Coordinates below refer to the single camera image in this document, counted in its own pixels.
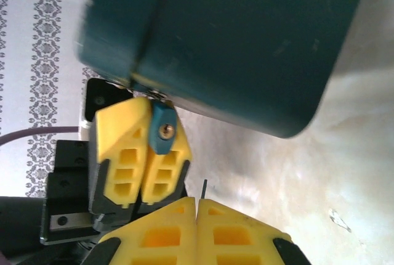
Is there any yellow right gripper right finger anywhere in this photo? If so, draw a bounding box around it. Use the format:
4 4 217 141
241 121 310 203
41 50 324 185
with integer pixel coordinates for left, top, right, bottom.
196 198 308 265

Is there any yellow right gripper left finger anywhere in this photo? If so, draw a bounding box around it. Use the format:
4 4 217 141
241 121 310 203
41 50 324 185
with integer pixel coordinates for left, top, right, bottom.
87 196 198 265

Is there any purple cable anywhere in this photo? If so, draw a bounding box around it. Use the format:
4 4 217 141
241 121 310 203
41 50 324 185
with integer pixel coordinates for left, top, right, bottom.
0 125 79 155

